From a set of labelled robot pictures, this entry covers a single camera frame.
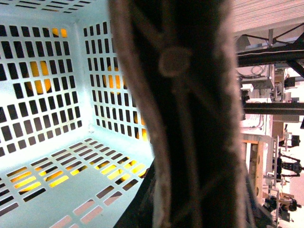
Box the brown basket handle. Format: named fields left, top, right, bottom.
left=109, top=0, right=246, bottom=228

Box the light blue plastic basket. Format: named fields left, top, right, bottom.
left=0, top=0, right=153, bottom=228

